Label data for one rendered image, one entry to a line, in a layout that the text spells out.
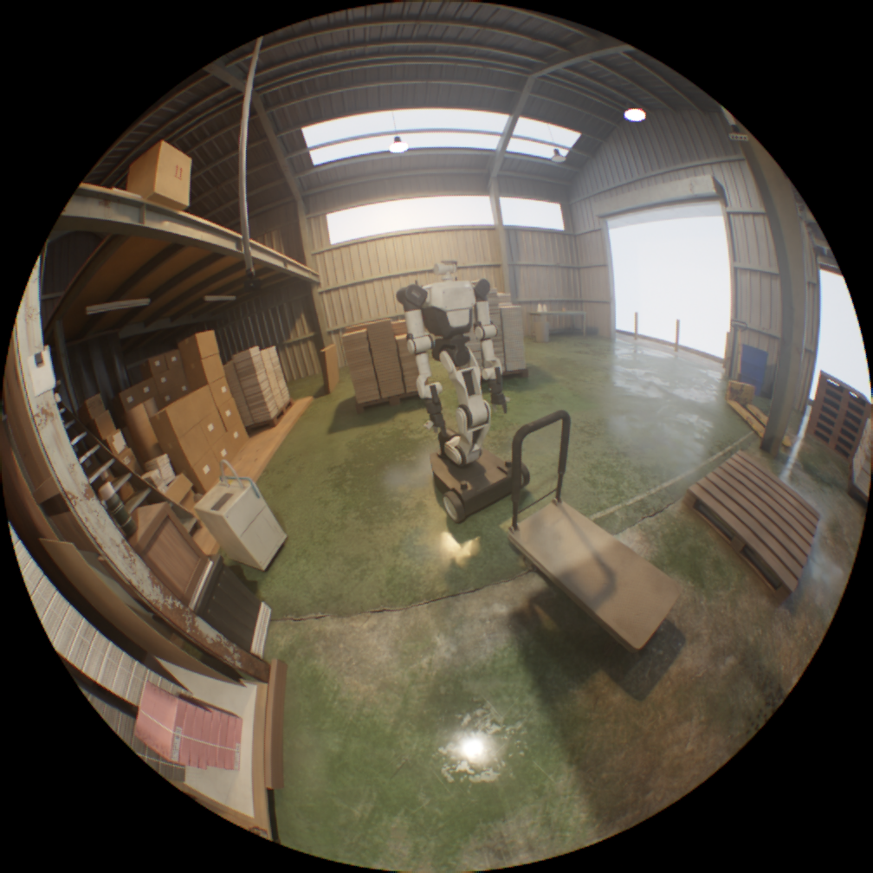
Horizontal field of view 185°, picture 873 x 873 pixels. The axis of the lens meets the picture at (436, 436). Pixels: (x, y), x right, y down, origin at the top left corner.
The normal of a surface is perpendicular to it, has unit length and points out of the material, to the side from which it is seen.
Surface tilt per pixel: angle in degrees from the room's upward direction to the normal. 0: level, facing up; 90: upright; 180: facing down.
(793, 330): 90
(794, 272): 90
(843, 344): 90
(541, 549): 0
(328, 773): 0
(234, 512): 90
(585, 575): 0
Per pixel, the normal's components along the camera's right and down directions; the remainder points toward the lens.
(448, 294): 0.46, 0.35
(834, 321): -0.97, 0.21
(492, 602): -0.15, -0.88
